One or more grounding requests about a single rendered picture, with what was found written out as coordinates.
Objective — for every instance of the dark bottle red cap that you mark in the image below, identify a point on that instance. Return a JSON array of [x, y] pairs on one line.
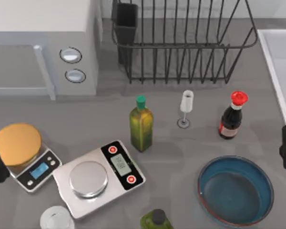
[[231, 119]]

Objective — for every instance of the black cutlery holder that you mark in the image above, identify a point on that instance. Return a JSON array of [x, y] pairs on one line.
[[126, 28]]

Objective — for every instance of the green bottle black cap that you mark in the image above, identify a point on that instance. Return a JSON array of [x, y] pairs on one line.
[[156, 219]]

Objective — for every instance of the blue bowl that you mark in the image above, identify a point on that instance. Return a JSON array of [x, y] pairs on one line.
[[236, 190]]

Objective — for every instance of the white sink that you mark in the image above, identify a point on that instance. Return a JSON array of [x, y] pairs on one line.
[[280, 66]]

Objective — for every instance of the microwave oven door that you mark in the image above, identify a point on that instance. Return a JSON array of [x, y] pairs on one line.
[[14, 69]]

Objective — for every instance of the small scale with orange plate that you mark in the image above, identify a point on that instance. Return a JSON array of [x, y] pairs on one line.
[[21, 148]]

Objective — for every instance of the silver scale with red buttons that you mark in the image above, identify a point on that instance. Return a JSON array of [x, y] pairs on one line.
[[97, 179]]

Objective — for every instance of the pale microwave oven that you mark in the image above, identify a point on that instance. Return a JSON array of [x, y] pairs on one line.
[[74, 28]]

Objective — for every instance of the green oil bottle green cap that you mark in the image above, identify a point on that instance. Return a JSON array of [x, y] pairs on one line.
[[141, 128]]

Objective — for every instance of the clear champagne glass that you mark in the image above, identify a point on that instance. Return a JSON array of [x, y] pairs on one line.
[[186, 105]]

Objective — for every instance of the round microwave knob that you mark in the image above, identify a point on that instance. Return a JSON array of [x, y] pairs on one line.
[[70, 55], [75, 75]]

